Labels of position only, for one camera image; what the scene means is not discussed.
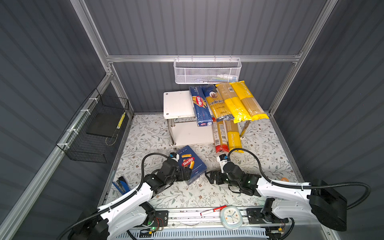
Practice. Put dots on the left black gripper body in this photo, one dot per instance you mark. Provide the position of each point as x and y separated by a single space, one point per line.
179 176

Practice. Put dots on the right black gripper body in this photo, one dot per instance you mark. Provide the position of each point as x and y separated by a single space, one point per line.
222 177

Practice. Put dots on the blue rigatoni pasta box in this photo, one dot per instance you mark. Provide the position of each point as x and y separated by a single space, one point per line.
191 164

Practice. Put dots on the red spaghetti bag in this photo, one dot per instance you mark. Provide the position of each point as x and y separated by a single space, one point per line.
220 136

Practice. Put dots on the yellow Pastatime spaghetti bag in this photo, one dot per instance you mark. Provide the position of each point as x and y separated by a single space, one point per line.
234 140

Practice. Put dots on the blue yellow spaghetti bag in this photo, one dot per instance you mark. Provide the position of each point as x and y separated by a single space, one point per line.
216 103

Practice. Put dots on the blue spaghetti box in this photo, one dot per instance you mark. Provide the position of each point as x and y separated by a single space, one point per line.
201 109

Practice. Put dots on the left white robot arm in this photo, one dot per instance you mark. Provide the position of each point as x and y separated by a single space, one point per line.
131 209

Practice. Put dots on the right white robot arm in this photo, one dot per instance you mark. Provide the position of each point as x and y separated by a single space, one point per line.
316 200

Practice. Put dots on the white two-tier shelf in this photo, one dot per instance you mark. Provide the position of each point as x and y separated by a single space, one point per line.
179 105

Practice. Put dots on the red white marker pen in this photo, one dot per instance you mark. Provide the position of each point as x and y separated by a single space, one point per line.
213 210

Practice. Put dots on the white alarm clock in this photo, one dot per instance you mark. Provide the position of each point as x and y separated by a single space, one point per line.
231 218

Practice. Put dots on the blue black small tool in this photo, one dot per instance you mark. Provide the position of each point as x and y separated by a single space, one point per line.
121 185

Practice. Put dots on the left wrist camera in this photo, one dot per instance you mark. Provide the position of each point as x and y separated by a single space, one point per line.
174 156

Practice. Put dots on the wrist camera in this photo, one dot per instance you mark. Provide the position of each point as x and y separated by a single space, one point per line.
174 156
222 160

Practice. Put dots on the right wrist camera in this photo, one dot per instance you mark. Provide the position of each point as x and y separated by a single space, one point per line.
222 160

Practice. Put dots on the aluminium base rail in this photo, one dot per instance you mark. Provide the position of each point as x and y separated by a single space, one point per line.
201 224

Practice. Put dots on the black wire basket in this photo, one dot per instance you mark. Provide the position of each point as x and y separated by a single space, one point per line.
97 131

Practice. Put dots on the white wire mesh basket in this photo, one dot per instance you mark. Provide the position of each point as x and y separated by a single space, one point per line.
206 70

